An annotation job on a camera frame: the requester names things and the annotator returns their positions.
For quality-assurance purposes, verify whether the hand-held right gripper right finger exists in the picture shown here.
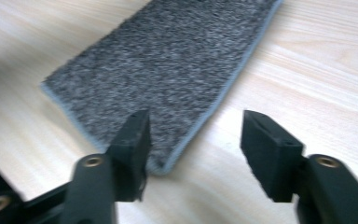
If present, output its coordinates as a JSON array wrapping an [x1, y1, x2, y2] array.
[[240, 109, 306, 203]]

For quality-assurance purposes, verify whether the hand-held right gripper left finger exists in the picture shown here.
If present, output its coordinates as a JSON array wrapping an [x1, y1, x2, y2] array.
[[104, 108, 153, 203]]

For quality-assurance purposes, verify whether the grey carpet mat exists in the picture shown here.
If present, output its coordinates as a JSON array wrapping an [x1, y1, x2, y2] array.
[[40, 0, 285, 176]]

